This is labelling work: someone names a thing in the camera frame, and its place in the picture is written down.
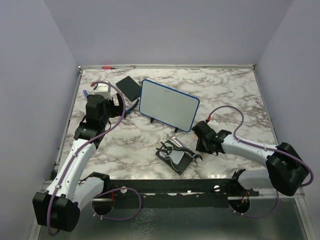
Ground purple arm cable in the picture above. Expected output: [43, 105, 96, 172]
[206, 105, 315, 218]
[46, 81, 142, 237]

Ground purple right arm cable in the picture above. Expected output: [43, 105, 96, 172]
[206, 105, 315, 218]

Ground chrome combination wrench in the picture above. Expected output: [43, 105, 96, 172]
[167, 134, 203, 164]

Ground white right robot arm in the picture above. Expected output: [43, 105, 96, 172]
[192, 121, 310, 197]

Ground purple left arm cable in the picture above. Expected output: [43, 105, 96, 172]
[46, 81, 142, 237]

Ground blue handled cutting pliers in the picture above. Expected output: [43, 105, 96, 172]
[126, 99, 140, 115]

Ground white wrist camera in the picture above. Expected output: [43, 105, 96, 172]
[93, 83, 112, 100]
[208, 120, 219, 127]

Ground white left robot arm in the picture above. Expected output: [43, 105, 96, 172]
[32, 93, 126, 236]

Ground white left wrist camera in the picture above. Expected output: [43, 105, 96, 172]
[93, 83, 112, 100]

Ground black network switch box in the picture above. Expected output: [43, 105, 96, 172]
[155, 139, 196, 175]

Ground black flat box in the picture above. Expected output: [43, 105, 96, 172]
[115, 76, 141, 102]

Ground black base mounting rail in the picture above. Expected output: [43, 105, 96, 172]
[81, 172, 259, 209]

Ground red marker on rail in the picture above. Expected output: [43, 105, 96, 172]
[101, 66, 117, 70]

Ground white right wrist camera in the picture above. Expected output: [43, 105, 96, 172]
[208, 120, 219, 127]

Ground black grey wire stripper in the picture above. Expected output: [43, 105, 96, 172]
[155, 140, 195, 175]

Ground blue framed whiteboard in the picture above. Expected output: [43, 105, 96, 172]
[139, 79, 200, 132]

